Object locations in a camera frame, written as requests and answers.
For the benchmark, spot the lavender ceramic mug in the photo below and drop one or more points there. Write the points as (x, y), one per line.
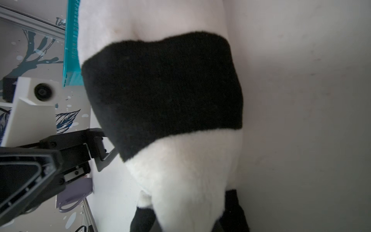
(74, 194)

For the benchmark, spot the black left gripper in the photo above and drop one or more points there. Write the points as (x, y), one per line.
(32, 174)

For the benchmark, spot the teal plastic basket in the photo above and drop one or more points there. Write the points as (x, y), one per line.
(71, 67)

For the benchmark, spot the black white striped pillowcase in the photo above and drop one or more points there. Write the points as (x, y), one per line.
(161, 81)

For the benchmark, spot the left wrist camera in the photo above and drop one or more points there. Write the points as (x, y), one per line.
(33, 114)

